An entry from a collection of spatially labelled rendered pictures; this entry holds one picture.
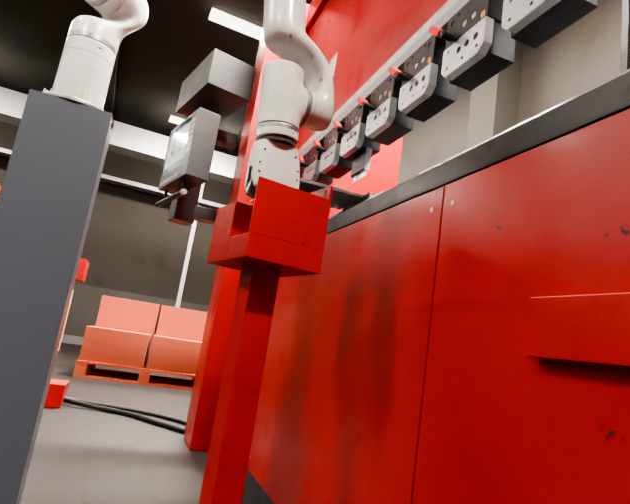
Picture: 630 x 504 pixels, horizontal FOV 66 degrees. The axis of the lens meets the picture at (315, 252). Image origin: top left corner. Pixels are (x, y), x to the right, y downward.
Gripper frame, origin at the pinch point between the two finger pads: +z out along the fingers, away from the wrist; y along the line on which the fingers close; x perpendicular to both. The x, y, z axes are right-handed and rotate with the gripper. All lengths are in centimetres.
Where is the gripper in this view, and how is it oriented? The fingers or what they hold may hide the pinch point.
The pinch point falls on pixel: (269, 220)
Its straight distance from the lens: 94.6
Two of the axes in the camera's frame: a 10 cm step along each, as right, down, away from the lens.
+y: -8.5, -1.4, -5.1
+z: -0.8, 9.9, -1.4
